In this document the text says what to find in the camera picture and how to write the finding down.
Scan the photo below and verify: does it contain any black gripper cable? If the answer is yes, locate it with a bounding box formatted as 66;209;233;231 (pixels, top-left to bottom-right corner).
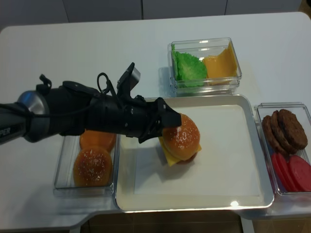
97;73;117;102

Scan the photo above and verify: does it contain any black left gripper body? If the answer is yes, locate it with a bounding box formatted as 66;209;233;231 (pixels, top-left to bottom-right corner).
87;96;160;138

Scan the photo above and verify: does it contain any brown patty front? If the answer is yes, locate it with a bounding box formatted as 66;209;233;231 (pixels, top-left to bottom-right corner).
277;109;308;150

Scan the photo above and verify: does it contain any orange cheese slice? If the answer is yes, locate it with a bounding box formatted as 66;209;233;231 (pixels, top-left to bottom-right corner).
202;42;237;85

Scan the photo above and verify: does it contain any plain orange bun bottom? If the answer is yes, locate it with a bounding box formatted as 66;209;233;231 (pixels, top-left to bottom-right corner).
79;130;116;152

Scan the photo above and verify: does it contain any clear patty tomato container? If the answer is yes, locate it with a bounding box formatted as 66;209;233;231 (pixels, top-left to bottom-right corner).
255;102;311;202

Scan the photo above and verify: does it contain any clear lettuce cheese container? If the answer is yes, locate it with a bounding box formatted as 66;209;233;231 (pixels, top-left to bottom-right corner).
168;37;242;96

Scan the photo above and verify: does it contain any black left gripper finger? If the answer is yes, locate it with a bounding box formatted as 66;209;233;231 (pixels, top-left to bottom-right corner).
138;126;163;143
156;98;182;128

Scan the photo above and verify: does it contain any red tomato slice back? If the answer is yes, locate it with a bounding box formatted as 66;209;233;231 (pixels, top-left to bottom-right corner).
271;153;292;192

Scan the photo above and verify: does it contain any white metal tray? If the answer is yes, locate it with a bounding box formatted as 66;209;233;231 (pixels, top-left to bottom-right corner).
115;95;274;212

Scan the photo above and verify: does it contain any sesame bun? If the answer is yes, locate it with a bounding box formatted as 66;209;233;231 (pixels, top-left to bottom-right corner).
161;114;200;161
73;146;112;187

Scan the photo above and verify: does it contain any yellow cheese slice on burger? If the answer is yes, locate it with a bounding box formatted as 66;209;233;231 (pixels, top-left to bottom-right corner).
158;137;202;166

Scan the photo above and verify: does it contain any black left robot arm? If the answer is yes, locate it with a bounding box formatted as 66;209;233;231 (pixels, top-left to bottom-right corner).
0;81;182;143

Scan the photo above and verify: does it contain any brown patty on burger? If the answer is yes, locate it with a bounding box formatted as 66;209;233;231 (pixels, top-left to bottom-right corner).
176;154;196;165

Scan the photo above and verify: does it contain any clear bun container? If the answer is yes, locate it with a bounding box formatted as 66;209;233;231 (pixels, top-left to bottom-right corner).
54;135;120;198

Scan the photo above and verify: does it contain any green lettuce leaf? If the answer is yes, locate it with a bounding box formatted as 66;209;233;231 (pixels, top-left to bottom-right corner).
171;45;207;88

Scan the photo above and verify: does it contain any red tomato slice front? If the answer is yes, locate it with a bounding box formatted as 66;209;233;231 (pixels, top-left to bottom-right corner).
288;155;311;192

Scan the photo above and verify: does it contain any red tomato slice middle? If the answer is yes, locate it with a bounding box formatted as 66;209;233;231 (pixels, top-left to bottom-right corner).
271;153;299;192

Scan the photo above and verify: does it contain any brown patty middle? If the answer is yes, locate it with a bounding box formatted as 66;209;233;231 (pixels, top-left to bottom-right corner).
270;110;297;154

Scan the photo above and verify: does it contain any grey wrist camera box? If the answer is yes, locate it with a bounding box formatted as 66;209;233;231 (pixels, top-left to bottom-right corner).
117;62;140;97

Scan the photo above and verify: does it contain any brown patty back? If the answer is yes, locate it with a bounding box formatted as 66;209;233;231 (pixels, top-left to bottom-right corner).
262;115;289;156

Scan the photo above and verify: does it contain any red tomato slice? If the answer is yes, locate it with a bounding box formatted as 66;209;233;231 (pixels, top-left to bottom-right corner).
288;155;311;192
271;153;292;192
271;153;299;192

